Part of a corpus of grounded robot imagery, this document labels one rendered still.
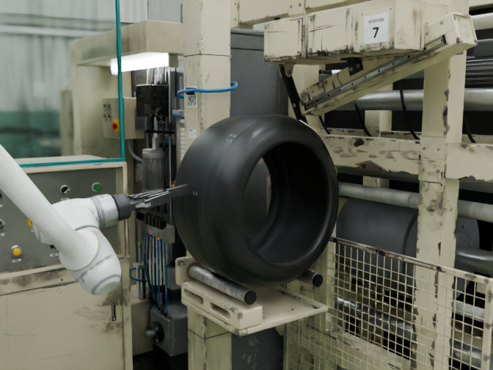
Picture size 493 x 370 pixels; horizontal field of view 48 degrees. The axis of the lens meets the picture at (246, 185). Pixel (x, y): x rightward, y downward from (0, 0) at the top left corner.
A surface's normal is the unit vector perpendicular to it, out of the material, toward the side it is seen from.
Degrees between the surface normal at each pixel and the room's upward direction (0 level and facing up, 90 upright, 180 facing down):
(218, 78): 90
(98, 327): 90
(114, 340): 90
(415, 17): 90
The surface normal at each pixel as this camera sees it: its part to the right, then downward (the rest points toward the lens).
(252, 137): 0.11, -0.53
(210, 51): 0.58, 0.11
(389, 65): -0.81, 0.08
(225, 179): -0.10, -0.15
